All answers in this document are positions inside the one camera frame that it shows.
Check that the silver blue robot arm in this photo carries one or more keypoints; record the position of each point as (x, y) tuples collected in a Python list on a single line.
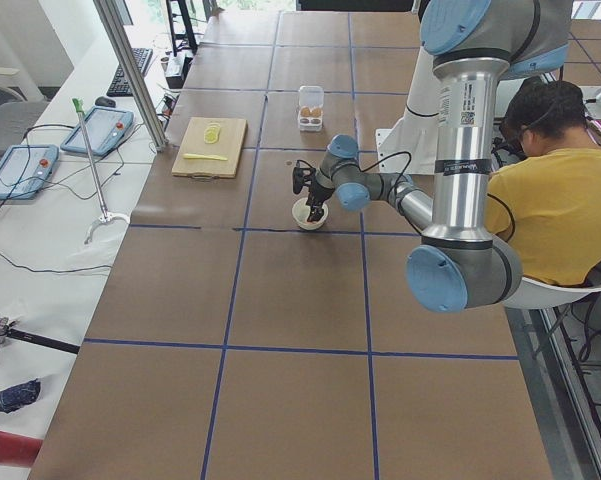
[(472, 46)]

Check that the aluminium frame post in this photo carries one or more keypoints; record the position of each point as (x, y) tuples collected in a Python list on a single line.
[(112, 23)]

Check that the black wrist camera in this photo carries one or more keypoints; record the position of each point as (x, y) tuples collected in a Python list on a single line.
[(303, 175)]

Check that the yellow plastic knife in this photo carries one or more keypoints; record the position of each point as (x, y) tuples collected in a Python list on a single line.
[(197, 156)]

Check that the clear plastic egg box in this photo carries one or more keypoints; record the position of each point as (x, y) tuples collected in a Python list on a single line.
[(310, 108)]

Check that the blue teach pendant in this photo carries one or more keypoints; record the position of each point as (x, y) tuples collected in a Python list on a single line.
[(106, 128), (24, 169)]

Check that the white round bowl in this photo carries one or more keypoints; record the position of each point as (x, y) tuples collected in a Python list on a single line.
[(301, 213)]

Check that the person in yellow shirt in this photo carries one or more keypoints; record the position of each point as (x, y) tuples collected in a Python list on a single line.
[(548, 206)]

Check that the black tripod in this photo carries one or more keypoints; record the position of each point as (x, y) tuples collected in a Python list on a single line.
[(7, 331)]

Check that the blue teach pendant near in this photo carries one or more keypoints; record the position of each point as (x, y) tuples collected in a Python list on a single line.
[(24, 169)]

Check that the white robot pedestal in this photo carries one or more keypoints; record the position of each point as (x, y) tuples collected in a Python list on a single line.
[(413, 138)]

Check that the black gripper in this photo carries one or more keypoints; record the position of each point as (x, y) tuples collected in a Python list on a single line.
[(320, 192)]

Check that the blue teach pendant far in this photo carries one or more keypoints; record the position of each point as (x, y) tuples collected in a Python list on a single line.
[(106, 128)]

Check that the reacher grabber stick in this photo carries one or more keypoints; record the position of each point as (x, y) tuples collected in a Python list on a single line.
[(106, 217)]

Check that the wooden cutting board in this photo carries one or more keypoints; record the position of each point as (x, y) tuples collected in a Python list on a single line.
[(230, 144)]

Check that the white chair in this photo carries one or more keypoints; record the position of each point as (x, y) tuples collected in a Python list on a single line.
[(532, 294)]

